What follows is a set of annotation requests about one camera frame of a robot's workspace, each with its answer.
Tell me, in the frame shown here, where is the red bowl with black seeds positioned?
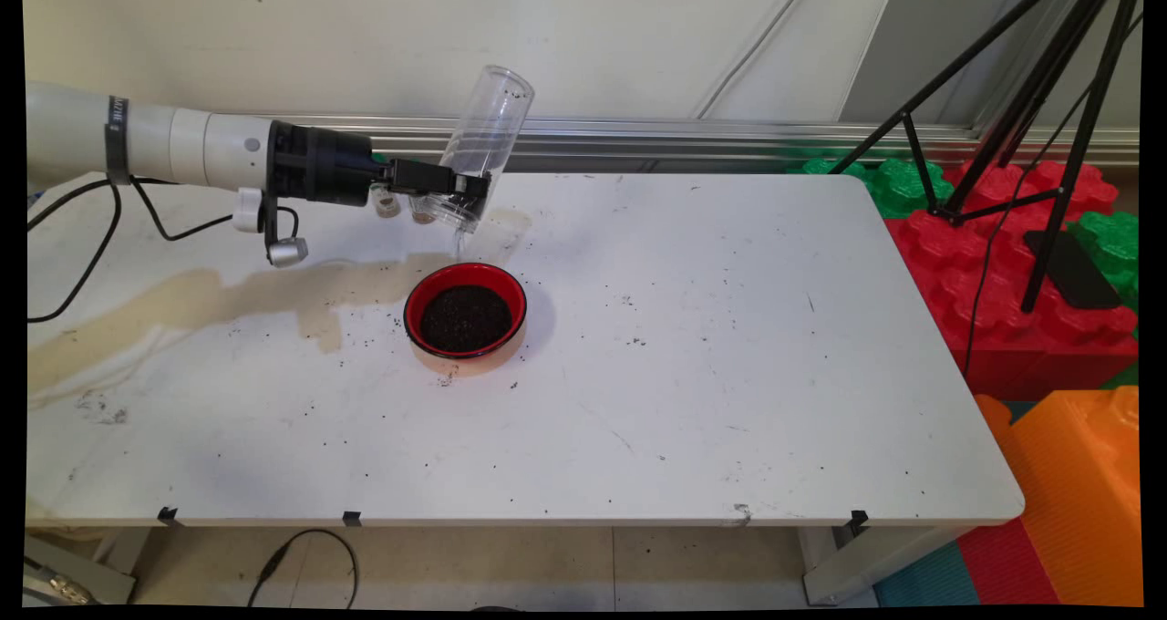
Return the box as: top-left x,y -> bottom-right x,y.
403,262 -> 530,377

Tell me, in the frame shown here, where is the black floor cable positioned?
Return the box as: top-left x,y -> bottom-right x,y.
246,529 -> 358,610

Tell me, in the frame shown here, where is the aluminium wall rail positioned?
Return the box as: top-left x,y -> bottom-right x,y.
274,114 -> 1141,167

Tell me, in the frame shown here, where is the clear plastic jar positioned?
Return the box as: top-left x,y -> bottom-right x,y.
419,65 -> 536,258

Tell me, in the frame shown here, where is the orange foam building block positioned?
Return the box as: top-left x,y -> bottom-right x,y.
974,386 -> 1143,607

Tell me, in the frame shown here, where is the thin black tripod cable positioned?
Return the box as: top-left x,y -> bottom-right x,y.
962,14 -> 1143,379

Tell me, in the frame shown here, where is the red floor mat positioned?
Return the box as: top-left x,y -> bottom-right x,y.
957,518 -> 1063,607

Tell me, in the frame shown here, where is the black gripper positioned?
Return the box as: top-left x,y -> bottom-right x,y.
269,121 -> 493,206

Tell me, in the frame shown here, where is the white and grey wrist camera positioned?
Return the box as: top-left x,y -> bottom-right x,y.
232,187 -> 309,268

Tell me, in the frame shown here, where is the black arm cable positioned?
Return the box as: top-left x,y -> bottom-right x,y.
27,175 -> 302,323

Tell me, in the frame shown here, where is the white table leg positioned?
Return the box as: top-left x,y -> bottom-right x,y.
802,522 -> 976,607

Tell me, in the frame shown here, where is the black tripod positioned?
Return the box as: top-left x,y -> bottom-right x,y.
828,0 -> 1143,315

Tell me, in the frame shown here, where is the grey metal beam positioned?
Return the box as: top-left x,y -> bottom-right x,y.
26,533 -> 138,607

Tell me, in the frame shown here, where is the green foam building block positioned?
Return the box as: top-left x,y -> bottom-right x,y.
1067,212 -> 1141,315
789,155 -> 954,220

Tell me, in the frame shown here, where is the teal floor mat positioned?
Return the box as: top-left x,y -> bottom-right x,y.
873,540 -> 981,607

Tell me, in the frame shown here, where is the black cable strap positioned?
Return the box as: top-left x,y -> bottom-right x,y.
105,96 -> 130,186

